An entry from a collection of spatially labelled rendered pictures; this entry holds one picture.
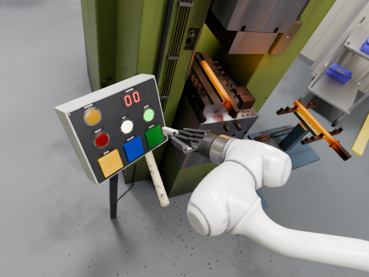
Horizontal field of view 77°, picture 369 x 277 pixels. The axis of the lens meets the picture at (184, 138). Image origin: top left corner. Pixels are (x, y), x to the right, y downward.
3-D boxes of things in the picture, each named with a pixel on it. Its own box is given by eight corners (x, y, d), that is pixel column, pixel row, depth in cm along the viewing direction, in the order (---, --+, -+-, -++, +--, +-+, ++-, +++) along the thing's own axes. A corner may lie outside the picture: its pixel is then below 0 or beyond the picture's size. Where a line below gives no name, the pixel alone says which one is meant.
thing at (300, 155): (318, 160, 151) (320, 158, 150) (274, 176, 134) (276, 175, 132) (289, 126, 166) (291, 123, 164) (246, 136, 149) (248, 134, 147)
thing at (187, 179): (207, 187, 200) (228, 158, 164) (166, 198, 184) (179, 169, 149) (185, 137, 228) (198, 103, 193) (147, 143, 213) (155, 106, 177)
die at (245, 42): (266, 54, 100) (278, 33, 93) (227, 54, 92) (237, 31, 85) (223, 6, 122) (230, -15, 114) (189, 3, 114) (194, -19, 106)
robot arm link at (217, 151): (242, 158, 71) (225, 153, 74) (241, 132, 66) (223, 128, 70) (225, 175, 65) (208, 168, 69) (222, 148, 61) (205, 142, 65)
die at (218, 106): (233, 110, 127) (239, 99, 121) (201, 114, 119) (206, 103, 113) (203, 63, 149) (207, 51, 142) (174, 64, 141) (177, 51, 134)
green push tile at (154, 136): (163, 140, 95) (160, 125, 91) (149, 149, 91) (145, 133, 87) (160, 139, 96) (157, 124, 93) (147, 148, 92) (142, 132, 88)
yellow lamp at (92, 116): (101, 123, 73) (101, 114, 69) (85, 126, 71) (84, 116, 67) (100, 116, 74) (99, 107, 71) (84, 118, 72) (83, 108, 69)
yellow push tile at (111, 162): (123, 166, 84) (117, 149, 80) (105, 178, 79) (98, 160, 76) (120, 165, 85) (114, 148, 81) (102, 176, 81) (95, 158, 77)
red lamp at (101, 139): (110, 146, 77) (110, 138, 74) (95, 149, 75) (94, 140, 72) (108, 139, 79) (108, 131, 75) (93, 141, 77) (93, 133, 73)
